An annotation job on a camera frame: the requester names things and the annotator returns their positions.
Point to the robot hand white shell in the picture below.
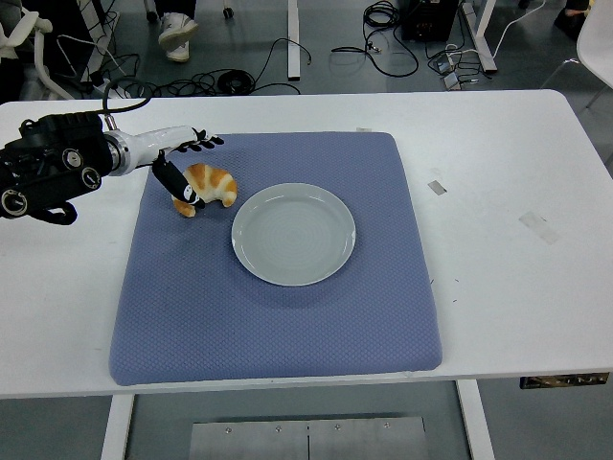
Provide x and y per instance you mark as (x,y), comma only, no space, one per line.
(153,141)

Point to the croissant bread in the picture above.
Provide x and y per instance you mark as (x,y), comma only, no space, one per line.
(215,182)

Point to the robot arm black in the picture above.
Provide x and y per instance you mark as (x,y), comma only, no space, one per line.
(57,144)

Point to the grey round plate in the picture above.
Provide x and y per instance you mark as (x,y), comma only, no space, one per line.
(294,235)

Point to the person's leg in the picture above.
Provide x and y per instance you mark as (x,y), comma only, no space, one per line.
(176,6)

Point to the white office chair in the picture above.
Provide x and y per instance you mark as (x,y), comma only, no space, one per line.
(40,52)

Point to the black caster wheel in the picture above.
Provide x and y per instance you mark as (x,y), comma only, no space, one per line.
(228,12)

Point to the white background desk leg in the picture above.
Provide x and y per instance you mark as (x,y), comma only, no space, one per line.
(293,38)
(481,36)

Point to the blue quilted mat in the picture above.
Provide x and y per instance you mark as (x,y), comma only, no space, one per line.
(273,326)

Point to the small grey tape piece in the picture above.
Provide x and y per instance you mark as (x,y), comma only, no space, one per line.
(437,187)

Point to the white table leg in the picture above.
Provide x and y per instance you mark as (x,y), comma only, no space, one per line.
(116,429)
(476,421)

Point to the black equipment box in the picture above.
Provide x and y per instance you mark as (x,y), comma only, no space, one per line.
(427,19)

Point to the grey foot pedal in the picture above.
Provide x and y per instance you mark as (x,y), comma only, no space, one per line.
(445,63)
(452,82)

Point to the large grey tape piece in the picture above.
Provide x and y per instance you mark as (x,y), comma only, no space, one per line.
(539,227)

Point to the person's foot dark shoe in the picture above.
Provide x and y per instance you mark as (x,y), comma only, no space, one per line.
(572,24)

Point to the white shell chair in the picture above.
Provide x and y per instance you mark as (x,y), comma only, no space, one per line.
(596,45)

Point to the metal bracket under table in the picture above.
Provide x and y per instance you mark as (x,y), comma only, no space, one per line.
(565,380)

